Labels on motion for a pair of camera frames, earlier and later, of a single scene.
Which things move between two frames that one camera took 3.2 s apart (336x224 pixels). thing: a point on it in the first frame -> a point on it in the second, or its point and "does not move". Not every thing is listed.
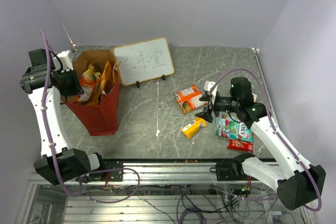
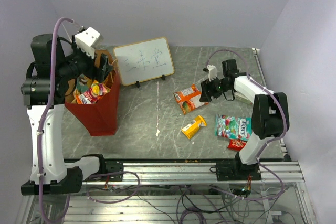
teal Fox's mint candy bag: (227, 127) does not move
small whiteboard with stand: (144, 61) does not move
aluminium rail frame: (158, 191) does not move
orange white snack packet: (189, 99) does not move
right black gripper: (206, 114) -> (206, 86)
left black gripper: (75, 89) -> (98, 73)
